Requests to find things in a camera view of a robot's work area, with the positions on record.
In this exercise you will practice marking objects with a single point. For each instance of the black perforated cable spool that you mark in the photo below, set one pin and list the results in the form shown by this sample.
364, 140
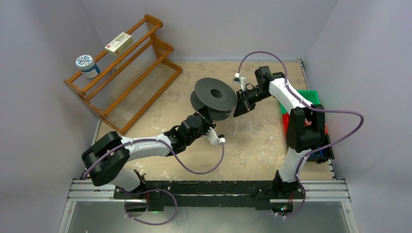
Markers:
213, 98

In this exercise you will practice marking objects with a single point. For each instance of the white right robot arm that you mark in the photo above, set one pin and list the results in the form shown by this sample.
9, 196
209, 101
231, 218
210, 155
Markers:
306, 127

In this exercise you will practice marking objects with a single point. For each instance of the green white cardboard box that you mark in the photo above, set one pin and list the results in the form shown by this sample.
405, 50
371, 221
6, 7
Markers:
119, 45

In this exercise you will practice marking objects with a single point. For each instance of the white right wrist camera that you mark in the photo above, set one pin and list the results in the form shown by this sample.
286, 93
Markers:
240, 80

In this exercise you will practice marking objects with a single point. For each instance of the black plastic bin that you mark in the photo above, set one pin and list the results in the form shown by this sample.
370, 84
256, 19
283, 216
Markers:
322, 156

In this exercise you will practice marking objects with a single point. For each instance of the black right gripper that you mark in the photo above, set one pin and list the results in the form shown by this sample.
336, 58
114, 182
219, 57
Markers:
243, 105

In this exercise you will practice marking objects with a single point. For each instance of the blue white round jar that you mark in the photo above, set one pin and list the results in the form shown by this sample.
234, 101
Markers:
88, 67

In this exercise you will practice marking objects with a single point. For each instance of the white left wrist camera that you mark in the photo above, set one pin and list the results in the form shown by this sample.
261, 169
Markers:
214, 138

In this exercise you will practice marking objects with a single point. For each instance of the red plastic bin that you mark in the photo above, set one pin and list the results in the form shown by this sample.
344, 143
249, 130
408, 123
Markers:
286, 117

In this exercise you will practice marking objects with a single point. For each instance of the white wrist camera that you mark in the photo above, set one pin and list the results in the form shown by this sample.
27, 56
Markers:
240, 80
214, 138

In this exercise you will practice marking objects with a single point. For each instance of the orange wooden rack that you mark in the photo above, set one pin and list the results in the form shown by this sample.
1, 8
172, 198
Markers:
130, 83

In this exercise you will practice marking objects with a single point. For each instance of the green plastic bin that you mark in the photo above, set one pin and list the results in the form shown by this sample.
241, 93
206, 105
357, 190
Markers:
310, 95

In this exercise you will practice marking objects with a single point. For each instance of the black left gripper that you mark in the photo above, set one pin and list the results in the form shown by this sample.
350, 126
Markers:
207, 122

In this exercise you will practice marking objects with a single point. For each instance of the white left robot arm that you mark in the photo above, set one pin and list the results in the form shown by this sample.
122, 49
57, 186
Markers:
105, 160

